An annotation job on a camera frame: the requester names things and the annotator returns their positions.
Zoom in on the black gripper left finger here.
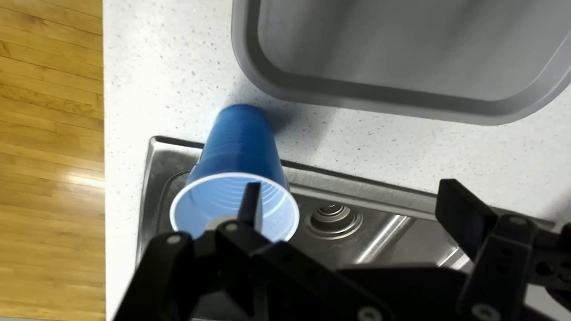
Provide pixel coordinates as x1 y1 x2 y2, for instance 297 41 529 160
238 182 263 228

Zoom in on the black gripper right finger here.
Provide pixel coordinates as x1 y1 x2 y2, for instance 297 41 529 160
436 178 498 260

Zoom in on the blue plastic cup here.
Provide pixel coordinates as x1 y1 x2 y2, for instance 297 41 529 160
170 105 300 240

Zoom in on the stainless steel double sink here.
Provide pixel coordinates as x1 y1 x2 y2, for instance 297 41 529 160
134 133 559 321

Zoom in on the grey plastic tray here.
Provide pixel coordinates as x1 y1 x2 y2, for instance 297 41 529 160
233 0 571 125

